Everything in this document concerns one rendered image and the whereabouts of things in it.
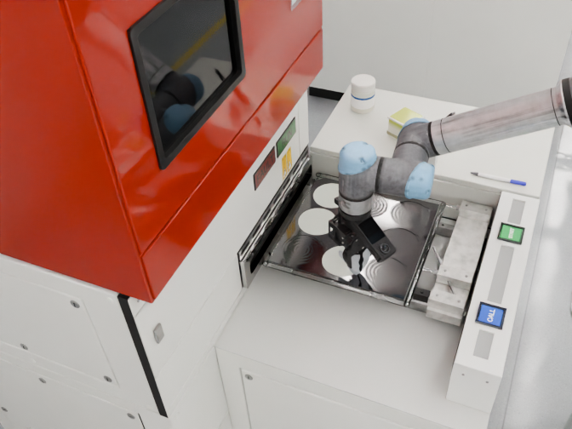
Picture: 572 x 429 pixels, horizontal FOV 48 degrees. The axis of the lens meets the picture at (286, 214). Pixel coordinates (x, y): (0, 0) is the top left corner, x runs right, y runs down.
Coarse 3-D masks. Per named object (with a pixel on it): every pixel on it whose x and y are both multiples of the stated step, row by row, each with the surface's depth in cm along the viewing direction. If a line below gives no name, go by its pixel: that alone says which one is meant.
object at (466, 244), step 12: (456, 228) 166; (468, 228) 165; (480, 228) 165; (456, 240) 163; (468, 240) 162; (480, 240) 162; (456, 252) 160; (468, 252) 159; (480, 252) 159; (444, 264) 157; (456, 264) 157; (468, 264) 157; (444, 288) 151; (456, 288) 151; (432, 312) 147; (444, 312) 146; (456, 324) 147
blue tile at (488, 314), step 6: (486, 306) 136; (480, 312) 135; (486, 312) 135; (492, 312) 135; (498, 312) 135; (480, 318) 134; (486, 318) 134; (492, 318) 134; (498, 318) 134; (498, 324) 133
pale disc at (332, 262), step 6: (342, 246) 160; (330, 252) 159; (336, 252) 159; (324, 258) 158; (330, 258) 158; (336, 258) 157; (324, 264) 156; (330, 264) 156; (336, 264) 156; (342, 264) 156; (330, 270) 155; (336, 270) 155; (342, 270) 155; (348, 270) 154; (342, 276) 153
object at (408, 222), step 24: (312, 192) 175; (384, 216) 167; (408, 216) 167; (432, 216) 166; (288, 240) 163; (312, 240) 162; (408, 240) 161; (288, 264) 157; (312, 264) 156; (384, 264) 155; (408, 264) 155; (384, 288) 150; (408, 288) 150
